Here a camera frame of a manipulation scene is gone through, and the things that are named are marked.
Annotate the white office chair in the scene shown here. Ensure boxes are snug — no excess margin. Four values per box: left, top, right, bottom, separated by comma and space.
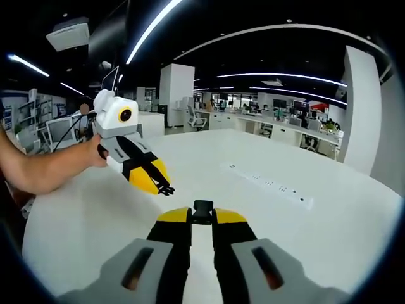
186, 105, 208, 131

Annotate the long white office desk row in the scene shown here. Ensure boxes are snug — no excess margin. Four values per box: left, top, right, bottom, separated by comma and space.
208, 109, 344, 159

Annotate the white square pillar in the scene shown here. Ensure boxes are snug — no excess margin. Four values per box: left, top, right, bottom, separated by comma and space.
159, 63, 196, 128
343, 46, 382, 175

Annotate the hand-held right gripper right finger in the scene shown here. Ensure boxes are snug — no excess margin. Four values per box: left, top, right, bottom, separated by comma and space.
211, 207, 352, 304

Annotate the white recessed power strip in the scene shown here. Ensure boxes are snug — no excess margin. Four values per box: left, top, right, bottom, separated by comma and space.
226, 161, 314, 208

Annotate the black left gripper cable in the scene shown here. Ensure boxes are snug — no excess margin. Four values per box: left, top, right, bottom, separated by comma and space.
52, 110, 96, 153

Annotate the long white ceiling light strip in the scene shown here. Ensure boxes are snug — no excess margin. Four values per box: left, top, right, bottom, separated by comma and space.
126, 0, 184, 65

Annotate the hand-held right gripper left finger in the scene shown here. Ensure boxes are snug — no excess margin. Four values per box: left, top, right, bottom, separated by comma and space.
58, 205, 194, 304

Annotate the black socket plastic buckle part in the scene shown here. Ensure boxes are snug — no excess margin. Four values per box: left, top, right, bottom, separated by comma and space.
191, 199, 213, 226

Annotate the curved ceiling light strip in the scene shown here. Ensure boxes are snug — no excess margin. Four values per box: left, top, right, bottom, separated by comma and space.
216, 73, 348, 88
249, 87, 348, 105

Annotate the white ceiling air conditioner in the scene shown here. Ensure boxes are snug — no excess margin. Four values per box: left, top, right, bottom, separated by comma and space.
46, 22, 91, 52

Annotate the white computer monitor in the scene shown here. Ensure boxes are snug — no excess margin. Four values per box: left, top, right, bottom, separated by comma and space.
46, 118, 76, 145

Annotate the person's left hand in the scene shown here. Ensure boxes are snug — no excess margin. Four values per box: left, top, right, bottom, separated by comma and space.
84, 134, 110, 168

